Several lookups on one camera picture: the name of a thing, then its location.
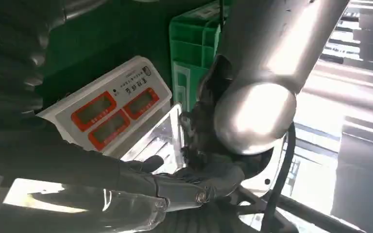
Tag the green plastic crate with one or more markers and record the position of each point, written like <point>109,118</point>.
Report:
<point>189,48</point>

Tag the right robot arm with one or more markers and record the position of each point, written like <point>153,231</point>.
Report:
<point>6,64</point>

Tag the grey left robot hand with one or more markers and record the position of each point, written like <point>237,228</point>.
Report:
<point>205,128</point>

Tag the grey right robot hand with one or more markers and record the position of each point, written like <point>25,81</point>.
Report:
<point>61,167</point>

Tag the white electronic scale steel pan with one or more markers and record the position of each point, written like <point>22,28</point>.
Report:
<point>115,106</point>

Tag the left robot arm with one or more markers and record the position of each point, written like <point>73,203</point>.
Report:
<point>263,58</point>

